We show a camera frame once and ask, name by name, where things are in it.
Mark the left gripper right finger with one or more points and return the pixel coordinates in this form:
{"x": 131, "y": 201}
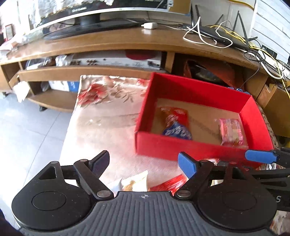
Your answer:
{"x": 197, "y": 173}

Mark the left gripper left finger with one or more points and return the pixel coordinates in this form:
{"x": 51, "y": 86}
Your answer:
{"x": 89, "y": 172}

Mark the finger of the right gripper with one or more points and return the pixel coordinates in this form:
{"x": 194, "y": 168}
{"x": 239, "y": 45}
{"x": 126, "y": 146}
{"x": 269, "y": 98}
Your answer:
{"x": 278, "y": 156}

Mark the red clear pastry packet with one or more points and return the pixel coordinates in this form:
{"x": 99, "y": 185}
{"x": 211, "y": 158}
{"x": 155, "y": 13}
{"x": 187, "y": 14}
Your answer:
{"x": 230, "y": 132}

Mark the gold snack packet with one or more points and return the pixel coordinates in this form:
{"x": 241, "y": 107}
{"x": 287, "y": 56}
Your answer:
{"x": 136, "y": 183}

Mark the red blue snack packet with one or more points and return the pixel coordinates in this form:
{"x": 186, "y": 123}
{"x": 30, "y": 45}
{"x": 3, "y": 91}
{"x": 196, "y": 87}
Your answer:
{"x": 176, "y": 122}

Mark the floral satin tablecloth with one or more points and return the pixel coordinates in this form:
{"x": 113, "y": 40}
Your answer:
{"x": 105, "y": 118}

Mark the brown cardboard box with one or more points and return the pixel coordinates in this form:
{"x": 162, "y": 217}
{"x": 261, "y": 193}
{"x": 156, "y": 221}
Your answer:
{"x": 275, "y": 103}

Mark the red cardboard box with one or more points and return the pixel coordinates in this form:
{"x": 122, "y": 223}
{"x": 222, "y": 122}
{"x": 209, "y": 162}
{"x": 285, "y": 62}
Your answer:
{"x": 206, "y": 105}

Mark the white blue appliance box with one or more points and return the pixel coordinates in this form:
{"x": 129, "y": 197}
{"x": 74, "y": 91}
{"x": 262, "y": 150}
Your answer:
{"x": 64, "y": 86}

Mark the white power strip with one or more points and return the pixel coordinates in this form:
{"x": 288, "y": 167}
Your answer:
{"x": 274, "y": 62}

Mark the wooden TV stand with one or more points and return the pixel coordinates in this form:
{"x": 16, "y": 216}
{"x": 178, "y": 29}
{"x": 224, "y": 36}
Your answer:
{"x": 248, "y": 75}

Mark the silver media player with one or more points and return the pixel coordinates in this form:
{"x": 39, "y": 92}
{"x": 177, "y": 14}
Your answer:
{"x": 123, "y": 62}

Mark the black wifi router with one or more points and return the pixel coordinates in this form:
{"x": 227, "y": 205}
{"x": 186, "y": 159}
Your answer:
{"x": 221, "y": 37}

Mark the black flat TV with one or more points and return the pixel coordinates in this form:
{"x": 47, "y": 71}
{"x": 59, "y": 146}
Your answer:
{"x": 86, "y": 17}

